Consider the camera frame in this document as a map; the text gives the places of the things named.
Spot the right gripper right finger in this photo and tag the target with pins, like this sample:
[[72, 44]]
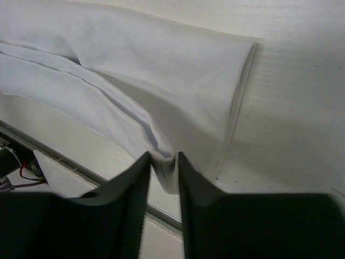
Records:
[[216, 224]]

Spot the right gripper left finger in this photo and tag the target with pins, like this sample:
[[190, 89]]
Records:
[[106, 222]]

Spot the white skirt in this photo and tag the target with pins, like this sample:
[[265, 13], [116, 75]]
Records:
[[147, 83]]

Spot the aluminium frame rail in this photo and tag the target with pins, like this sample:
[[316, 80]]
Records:
[[89, 172]]

